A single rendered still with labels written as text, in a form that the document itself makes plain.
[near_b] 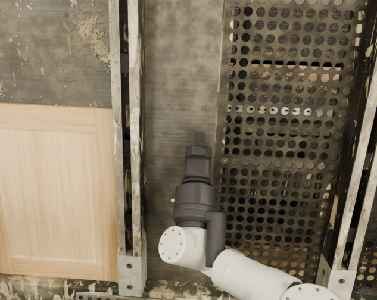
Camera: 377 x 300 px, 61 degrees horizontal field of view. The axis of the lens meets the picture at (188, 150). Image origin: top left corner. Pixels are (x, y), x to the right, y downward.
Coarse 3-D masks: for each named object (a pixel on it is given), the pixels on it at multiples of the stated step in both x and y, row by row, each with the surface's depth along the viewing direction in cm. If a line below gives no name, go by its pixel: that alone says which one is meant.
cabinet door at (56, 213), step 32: (0, 128) 77; (32, 128) 76; (64, 128) 76; (96, 128) 75; (0, 160) 80; (32, 160) 79; (64, 160) 79; (96, 160) 78; (0, 192) 82; (32, 192) 82; (64, 192) 81; (96, 192) 81; (0, 224) 85; (32, 224) 85; (64, 224) 84; (96, 224) 84; (0, 256) 88; (32, 256) 88; (64, 256) 88; (96, 256) 87
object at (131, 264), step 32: (128, 0) 61; (128, 32) 63; (128, 64) 66; (128, 96) 71; (128, 128) 73; (128, 160) 76; (128, 192) 78; (128, 224) 77; (128, 256) 80; (128, 288) 83
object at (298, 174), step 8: (224, 168) 82; (232, 168) 82; (288, 176) 82; (296, 176) 82; (320, 176) 81; (232, 184) 84; (256, 184) 83; (264, 184) 83; (272, 184) 83; (288, 184) 83; (296, 184) 83; (304, 184) 82; (232, 192) 84; (240, 192) 84; (256, 192) 84; (264, 192) 84; (272, 192) 84; (296, 192) 83; (304, 192) 83; (376, 200) 83
